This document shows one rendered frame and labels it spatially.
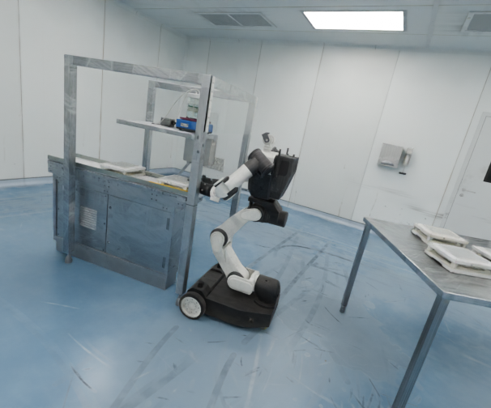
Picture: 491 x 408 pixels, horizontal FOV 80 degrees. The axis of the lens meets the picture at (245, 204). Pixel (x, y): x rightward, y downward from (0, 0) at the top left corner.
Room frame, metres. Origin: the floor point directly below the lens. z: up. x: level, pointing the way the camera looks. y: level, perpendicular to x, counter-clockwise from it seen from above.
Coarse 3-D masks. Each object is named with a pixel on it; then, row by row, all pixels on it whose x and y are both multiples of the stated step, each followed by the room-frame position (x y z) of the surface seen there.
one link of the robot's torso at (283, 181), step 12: (276, 156) 1.87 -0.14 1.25; (288, 156) 1.96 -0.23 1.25; (276, 168) 1.83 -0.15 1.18; (288, 168) 1.85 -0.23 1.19; (252, 180) 1.89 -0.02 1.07; (264, 180) 1.86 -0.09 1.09; (276, 180) 1.86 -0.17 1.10; (288, 180) 1.87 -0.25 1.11; (252, 192) 1.91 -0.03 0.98; (264, 192) 1.88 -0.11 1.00; (276, 192) 1.86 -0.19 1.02
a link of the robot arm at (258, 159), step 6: (252, 156) 1.75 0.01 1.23; (258, 156) 1.74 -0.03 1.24; (264, 156) 1.75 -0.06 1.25; (246, 162) 1.74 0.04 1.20; (252, 162) 1.73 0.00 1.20; (258, 162) 1.73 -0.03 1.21; (264, 162) 1.72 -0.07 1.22; (270, 162) 1.73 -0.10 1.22; (252, 168) 1.72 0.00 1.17; (258, 168) 1.73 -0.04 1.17; (252, 174) 1.73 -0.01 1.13
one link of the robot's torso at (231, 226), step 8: (232, 216) 1.96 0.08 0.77; (240, 216) 1.94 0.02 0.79; (248, 216) 1.91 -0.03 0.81; (256, 216) 1.90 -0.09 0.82; (224, 224) 2.00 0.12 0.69; (232, 224) 1.98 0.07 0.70; (240, 224) 1.95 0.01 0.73; (224, 232) 1.98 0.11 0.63; (232, 232) 1.98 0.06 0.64; (224, 240) 1.96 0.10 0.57
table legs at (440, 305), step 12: (360, 252) 2.21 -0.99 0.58; (348, 288) 2.21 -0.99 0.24; (444, 300) 1.19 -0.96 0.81; (432, 312) 1.22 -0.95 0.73; (444, 312) 1.19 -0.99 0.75; (432, 324) 1.19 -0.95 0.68; (432, 336) 1.19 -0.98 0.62; (420, 348) 1.20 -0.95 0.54; (420, 360) 1.19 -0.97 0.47; (408, 372) 1.21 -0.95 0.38; (408, 384) 1.19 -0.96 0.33; (396, 396) 1.23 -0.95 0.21; (408, 396) 1.19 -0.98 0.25
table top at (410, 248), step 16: (368, 224) 2.15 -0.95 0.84; (384, 224) 2.14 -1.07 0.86; (400, 224) 2.23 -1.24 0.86; (384, 240) 1.83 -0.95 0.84; (400, 240) 1.81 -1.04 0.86; (416, 240) 1.87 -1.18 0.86; (480, 240) 2.18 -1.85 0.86; (400, 256) 1.59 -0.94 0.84; (416, 256) 1.57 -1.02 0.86; (416, 272) 1.40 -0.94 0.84; (432, 272) 1.37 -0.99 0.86; (448, 272) 1.41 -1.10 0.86; (432, 288) 1.25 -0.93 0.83; (448, 288) 1.22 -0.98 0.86; (464, 288) 1.25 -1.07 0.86; (480, 288) 1.28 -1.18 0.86; (480, 304) 1.17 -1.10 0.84
